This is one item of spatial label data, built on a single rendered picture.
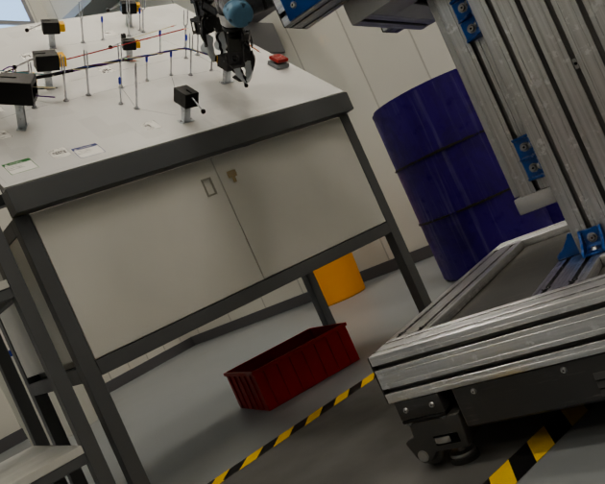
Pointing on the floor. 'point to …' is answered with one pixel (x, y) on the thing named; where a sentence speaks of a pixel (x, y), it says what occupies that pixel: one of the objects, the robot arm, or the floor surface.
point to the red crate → (292, 367)
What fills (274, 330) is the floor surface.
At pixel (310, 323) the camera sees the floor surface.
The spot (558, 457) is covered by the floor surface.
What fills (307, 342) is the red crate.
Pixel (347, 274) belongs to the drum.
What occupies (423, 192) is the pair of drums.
